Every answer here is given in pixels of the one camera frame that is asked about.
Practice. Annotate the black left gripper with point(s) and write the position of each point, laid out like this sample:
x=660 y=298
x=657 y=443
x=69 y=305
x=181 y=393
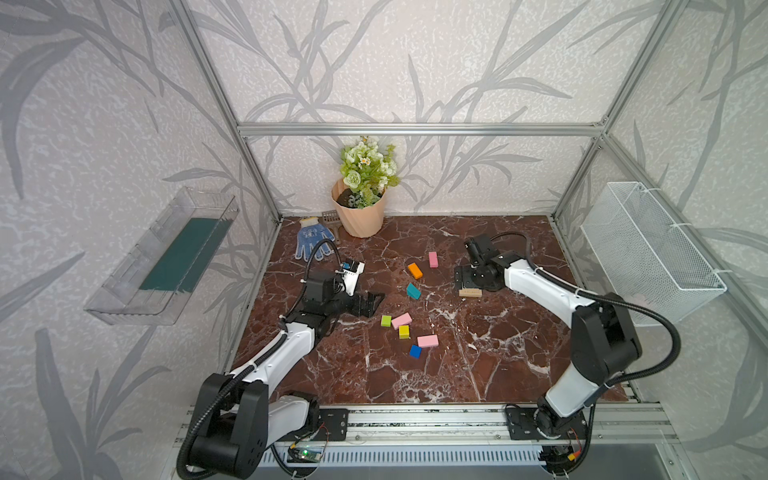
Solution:
x=355 y=302

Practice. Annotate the natural wood block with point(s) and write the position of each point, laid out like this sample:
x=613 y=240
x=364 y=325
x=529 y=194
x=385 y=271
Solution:
x=470 y=293

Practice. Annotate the teal triangular wood block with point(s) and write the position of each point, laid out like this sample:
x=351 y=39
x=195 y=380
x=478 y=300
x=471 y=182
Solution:
x=413 y=292

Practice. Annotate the green white artificial flowers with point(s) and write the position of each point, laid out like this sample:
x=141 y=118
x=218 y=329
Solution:
x=367 y=172

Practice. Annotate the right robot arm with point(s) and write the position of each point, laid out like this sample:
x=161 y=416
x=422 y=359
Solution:
x=604 y=341

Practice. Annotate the white wire mesh basket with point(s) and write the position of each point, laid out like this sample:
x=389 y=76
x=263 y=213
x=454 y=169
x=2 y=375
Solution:
x=647 y=257

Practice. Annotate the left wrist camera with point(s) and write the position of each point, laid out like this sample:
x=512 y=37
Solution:
x=350 y=272

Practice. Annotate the long pink wood block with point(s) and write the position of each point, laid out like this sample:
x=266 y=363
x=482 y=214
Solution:
x=402 y=320

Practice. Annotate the small pink wood block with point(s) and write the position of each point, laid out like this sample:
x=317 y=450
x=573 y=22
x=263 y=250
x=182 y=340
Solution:
x=433 y=260

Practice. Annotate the blue work glove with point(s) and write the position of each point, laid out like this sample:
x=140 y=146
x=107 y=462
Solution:
x=310 y=240

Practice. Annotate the small brown brush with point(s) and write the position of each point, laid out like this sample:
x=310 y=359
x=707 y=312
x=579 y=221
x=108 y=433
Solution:
x=331 y=218

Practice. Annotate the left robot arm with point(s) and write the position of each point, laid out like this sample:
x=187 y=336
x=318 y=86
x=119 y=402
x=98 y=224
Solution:
x=235 y=420

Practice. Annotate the blue wood block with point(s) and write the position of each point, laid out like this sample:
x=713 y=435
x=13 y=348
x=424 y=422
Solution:
x=415 y=351

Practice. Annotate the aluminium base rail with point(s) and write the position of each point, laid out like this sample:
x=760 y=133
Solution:
x=487 y=424

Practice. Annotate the clear plastic wall shelf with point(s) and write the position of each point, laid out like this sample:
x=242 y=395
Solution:
x=153 y=283

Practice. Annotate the beige flower pot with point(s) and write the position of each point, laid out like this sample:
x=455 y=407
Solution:
x=359 y=223

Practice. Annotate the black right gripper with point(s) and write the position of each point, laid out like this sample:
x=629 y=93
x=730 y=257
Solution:
x=469 y=280

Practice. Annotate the left circuit board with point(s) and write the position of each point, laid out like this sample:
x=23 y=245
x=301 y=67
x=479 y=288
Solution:
x=306 y=455

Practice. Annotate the orange wood block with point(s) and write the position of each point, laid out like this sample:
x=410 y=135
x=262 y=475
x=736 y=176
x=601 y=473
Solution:
x=415 y=271

